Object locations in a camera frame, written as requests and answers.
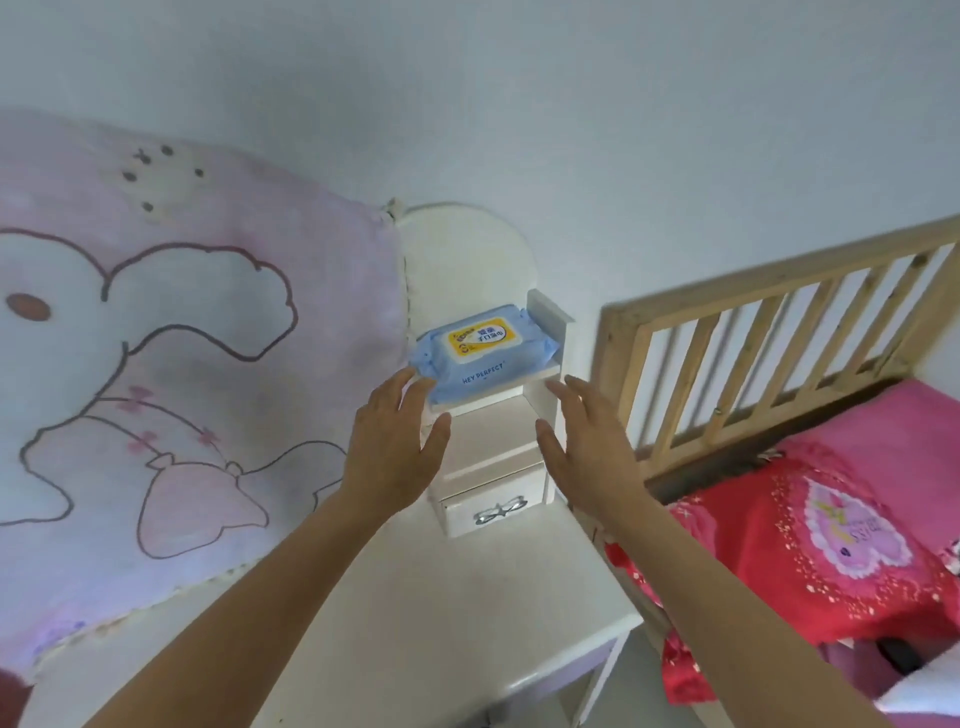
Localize person's left hand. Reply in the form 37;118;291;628
339;366;453;519

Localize person's right hand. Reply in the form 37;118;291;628
534;375;652;528

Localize person's right forearm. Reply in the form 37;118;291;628
592;495;895;728

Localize person's left forearm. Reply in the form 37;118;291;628
84;487;423;728

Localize white small drawer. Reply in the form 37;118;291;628
441;463;550;541

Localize blue wet wipes pack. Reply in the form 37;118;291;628
408;303;562;407

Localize white dressing table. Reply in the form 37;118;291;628
30;201;648;728

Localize red pink heart bedsheet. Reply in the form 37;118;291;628
602;377;960;708

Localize pink cartoon print blanket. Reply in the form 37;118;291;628
0;107;412;685

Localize silver bow drawer handle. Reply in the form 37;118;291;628
472;498;528;527

